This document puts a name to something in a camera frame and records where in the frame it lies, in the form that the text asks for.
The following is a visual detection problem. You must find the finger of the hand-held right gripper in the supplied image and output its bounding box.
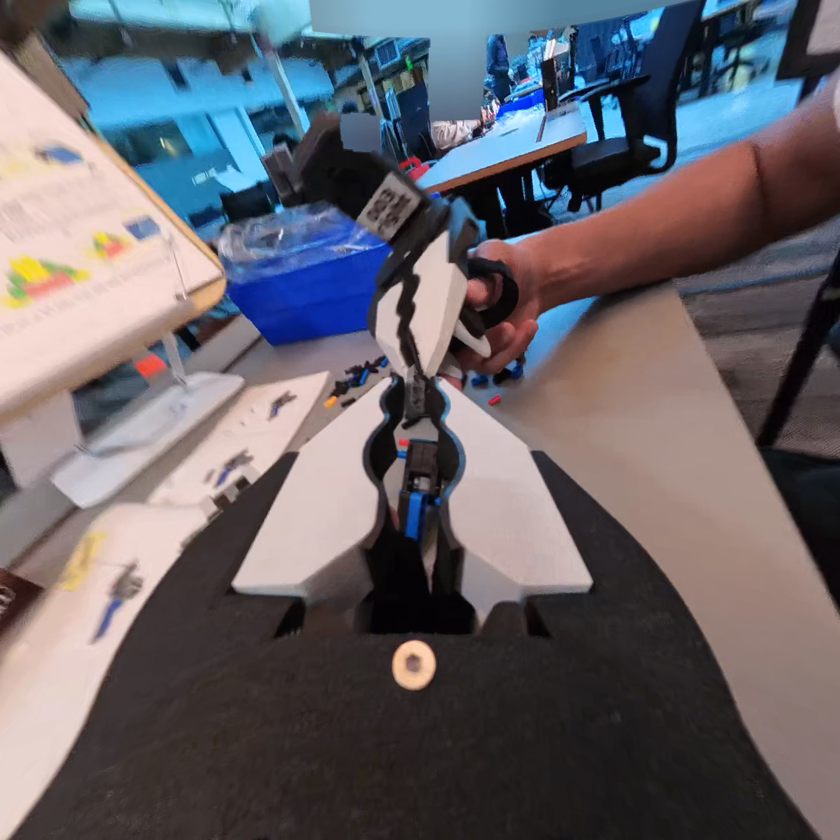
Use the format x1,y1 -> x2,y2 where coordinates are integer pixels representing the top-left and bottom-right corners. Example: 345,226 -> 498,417
410,238 -> 470,382
369,261 -> 424,378

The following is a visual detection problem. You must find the white instruction booklet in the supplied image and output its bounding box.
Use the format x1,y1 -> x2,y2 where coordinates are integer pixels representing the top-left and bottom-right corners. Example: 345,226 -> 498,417
0,502 -> 212,840

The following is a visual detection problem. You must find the black office chair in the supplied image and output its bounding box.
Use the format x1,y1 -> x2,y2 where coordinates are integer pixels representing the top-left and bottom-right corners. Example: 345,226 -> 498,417
541,0 -> 708,212

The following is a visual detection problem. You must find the wood-edged white desk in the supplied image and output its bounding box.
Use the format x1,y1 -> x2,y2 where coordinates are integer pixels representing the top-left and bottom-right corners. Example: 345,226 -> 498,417
416,104 -> 589,240

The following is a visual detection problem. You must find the printed instruction board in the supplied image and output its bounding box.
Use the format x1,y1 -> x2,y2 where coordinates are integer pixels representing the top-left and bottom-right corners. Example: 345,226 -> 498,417
0,49 -> 228,416

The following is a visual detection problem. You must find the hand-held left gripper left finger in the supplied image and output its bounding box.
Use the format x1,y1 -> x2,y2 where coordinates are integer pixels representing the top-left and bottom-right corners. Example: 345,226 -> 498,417
231,378 -> 396,599

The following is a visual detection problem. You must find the small black blue lego assembly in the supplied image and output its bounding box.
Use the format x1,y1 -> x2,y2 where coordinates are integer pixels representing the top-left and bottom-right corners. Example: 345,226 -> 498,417
394,420 -> 448,546

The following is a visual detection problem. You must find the person's right forearm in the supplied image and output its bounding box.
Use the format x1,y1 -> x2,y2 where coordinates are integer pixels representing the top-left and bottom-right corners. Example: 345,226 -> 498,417
535,82 -> 840,312

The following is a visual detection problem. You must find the white board stand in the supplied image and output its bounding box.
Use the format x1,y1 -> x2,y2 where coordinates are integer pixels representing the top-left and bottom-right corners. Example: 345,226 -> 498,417
49,328 -> 247,509

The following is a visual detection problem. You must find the black chair frame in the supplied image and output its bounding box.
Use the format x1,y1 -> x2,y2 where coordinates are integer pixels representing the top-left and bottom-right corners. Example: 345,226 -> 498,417
755,262 -> 840,454

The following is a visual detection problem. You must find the white box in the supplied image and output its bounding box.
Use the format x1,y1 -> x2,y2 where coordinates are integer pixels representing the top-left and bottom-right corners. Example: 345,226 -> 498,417
0,390 -> 84,490

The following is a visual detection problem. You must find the blue plastic bin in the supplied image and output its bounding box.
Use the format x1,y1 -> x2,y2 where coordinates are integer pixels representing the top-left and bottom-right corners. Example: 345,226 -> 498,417
220,223 -> 396,347

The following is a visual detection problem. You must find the dark grey lego connector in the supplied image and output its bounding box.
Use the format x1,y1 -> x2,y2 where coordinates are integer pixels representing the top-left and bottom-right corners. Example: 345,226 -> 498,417
403,367 -> 435,422

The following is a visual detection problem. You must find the person's right hand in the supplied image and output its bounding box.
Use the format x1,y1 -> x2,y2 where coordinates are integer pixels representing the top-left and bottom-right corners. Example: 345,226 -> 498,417
451,238 -> 560,375

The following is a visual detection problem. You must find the clear plastic bag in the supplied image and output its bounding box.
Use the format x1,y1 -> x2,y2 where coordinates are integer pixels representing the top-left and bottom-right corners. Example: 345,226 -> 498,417
215,200 -> 389,265

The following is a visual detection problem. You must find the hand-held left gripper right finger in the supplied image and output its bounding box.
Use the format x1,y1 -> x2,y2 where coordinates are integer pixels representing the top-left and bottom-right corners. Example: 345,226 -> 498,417
435,379 -> 593,624

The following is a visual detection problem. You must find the black framed board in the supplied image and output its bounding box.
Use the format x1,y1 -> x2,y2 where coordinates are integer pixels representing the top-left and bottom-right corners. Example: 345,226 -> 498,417
777,0 -> 840,81

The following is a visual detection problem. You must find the pile of loose lego pieces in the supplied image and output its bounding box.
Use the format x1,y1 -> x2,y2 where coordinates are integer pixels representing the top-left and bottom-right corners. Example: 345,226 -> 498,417
323,354 -> 529,412

